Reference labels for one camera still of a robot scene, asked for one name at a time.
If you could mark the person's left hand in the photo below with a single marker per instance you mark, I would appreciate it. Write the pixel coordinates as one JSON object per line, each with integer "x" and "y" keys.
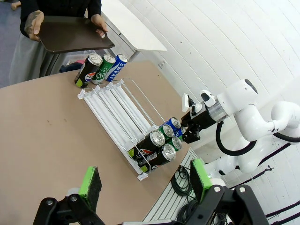
{"x": 99, "y": 22}

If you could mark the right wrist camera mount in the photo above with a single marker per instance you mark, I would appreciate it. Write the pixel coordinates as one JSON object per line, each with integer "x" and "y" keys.
{"x": 185, "y": 103}

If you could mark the blue Pocari Sweat can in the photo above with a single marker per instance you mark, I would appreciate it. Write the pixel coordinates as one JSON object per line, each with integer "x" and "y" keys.
{"x": 179, "y": 133}
{"x": 114, "y": 69}
{"x": 174, "y": 122}

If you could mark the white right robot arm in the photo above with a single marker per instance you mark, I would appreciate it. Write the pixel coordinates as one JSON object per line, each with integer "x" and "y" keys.
{"x": 248, "y": 126}

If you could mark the person in black cardigan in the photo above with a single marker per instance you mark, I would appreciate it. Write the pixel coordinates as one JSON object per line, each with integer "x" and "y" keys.
{"x": 25, "y": 58}

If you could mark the clear acrylic can rack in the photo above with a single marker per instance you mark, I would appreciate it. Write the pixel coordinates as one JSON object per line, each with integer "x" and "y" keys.
{"x": 110, "y": 103}

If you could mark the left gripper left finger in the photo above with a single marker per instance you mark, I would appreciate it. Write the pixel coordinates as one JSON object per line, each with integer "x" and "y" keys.
{"x": 92, "y": 187}

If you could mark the black Pepsi can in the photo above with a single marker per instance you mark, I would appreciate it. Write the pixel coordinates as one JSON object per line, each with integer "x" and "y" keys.
{"x": 87, "y": 70}
{"x": 150, "y": 143}
{"x": 159, "y": 159}

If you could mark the green Chilsung can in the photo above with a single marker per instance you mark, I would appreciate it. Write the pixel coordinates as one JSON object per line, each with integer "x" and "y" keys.
{"x": 103, "y": 70}
{"x": 176, "y": 143}
{"x": 167, "y": 131}

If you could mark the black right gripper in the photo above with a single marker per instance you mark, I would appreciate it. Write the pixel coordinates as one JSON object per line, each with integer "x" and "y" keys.
{"x": 201, "y": 118}

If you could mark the person's left forearm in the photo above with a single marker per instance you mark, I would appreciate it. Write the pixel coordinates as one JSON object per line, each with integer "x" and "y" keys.
{"x": 93, "y": 7}

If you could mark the person's right hand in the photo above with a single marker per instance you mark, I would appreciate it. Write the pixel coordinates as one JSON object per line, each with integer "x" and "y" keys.
{"x": 32, "y": 25}

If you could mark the person's right forearm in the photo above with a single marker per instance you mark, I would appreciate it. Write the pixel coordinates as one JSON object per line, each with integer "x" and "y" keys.
{"x": 29, "y": 8}

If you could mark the white table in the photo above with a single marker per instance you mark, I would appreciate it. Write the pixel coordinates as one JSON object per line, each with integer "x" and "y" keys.
{"x": 131, "y": 28}

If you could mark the dark brown serving tray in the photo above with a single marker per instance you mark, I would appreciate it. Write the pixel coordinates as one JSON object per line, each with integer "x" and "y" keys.
{"x": 70, "y": 35}

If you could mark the grey slotted rail panel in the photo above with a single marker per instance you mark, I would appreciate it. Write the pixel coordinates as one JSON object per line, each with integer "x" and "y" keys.
{"x": 164, "y": 199}

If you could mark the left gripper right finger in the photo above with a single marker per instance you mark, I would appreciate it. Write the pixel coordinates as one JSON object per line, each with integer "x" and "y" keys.
{"x": 199, "y": 180}

